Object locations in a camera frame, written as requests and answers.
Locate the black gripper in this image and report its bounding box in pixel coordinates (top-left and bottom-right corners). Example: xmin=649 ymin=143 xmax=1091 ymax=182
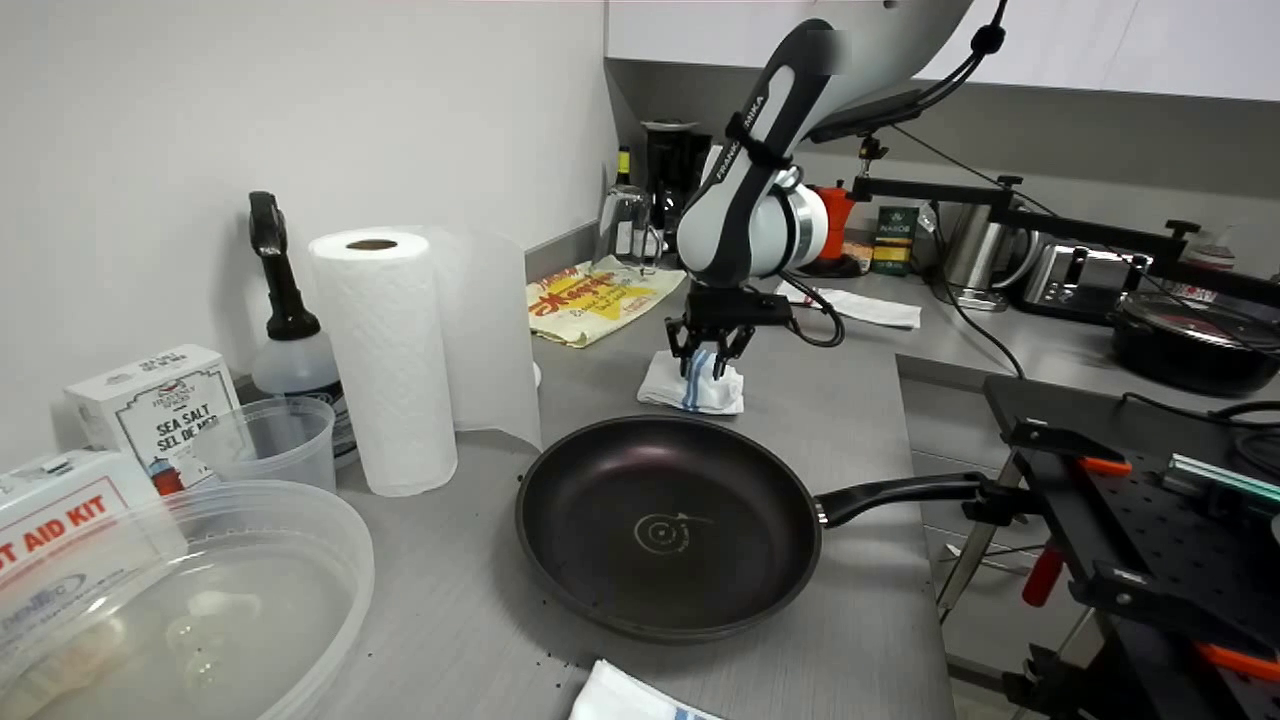
xmin=662 ymin=284 xmax=792 ymax=375

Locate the white blue striped towel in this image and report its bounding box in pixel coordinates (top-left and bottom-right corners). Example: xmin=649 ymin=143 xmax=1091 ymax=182
xmin=634 ymin=347 xmax=744 ymax=414

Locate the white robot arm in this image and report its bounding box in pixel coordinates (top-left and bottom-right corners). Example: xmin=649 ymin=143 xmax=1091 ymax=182
xmin=667 ymin=0 xmax=980 ymax=375

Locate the black frying pan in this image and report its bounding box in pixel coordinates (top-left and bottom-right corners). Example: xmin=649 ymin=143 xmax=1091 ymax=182
xmin=517 ymin=414 xmax=1035 ymax=643

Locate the white paper towel roll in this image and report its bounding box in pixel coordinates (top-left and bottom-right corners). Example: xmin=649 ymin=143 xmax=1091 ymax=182
xmin=302 ymin=223 xmax=545 ymax=498

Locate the small white blue towel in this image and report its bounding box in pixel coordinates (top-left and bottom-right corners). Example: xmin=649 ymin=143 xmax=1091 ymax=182
xmin=568 ymin=660 xmax=717 ymax=720

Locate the yellow printed bag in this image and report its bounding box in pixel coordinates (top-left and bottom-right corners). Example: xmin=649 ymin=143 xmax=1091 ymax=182
xmin=523 ymin=254 xmax=684 ymax=347

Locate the black spray bottle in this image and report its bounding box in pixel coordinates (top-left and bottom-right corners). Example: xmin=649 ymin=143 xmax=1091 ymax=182
xmin=249 ymin=190 xmax=334 ymax=396

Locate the clear plastic cup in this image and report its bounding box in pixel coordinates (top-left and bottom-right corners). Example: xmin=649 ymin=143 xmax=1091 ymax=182
xmin=236 ymin=396 xmax=334 ymax=488

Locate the black perforated robot table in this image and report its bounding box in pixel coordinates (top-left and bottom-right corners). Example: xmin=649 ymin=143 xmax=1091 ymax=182
xmin=983 ymin=381 xmax=1280 ymax=720

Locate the black round appliance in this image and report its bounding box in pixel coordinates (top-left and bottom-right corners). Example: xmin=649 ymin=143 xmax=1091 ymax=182
xmin=1111 ymin=296 xmax=1280 ymax=396

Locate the clear plastic bowl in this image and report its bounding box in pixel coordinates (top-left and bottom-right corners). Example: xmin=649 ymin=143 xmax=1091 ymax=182
xmin=0 ymin=481 xmax=377 ymax=720

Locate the sea salt box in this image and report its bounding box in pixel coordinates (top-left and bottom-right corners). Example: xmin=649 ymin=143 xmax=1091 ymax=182
xmin=64 ymin=344 xmax=240 ymax=494

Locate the first aid kit box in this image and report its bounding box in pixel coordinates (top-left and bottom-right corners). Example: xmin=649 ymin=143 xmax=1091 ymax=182
xmin=0 ymin=452 xmax=189 ymax=633

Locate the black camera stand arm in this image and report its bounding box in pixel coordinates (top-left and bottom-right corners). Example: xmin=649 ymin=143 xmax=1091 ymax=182
xmin=850 ymin=82 xmax=1280 ymax=312

